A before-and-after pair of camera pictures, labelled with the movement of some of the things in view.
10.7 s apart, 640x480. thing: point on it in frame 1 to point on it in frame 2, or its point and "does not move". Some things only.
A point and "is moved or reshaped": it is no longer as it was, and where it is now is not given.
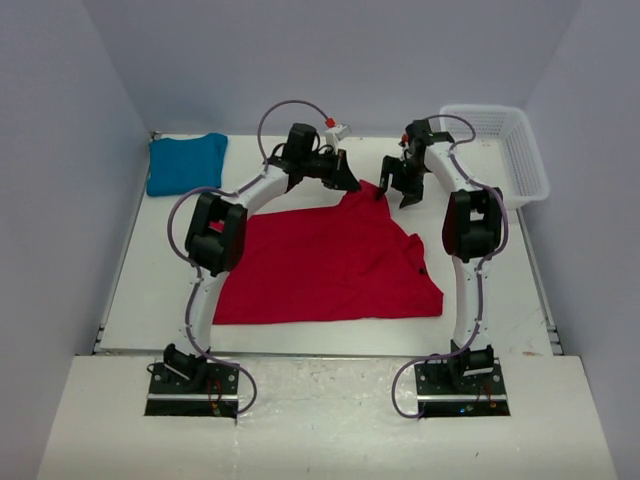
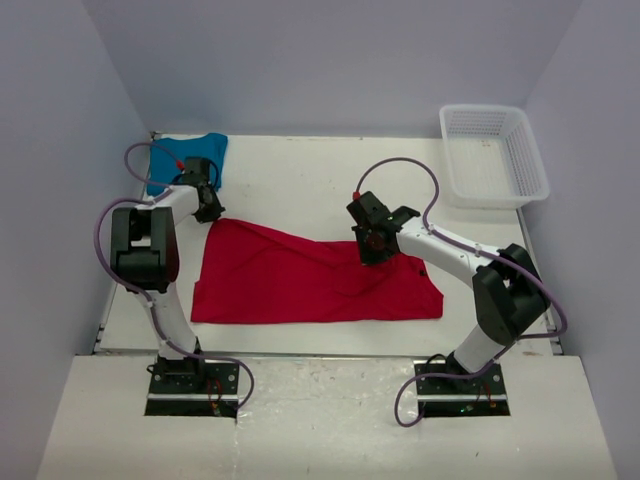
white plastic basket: x=504 y=154 does not move
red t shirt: x=353 y=262 is moved or reshaped
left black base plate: x=206 y=388 does not move
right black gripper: x=391 y=166 to x=366 y=257
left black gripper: x=339 y=170 to x=213 y=214
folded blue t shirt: x=177 y=166 does not move
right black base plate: x=480 y=395 does not move
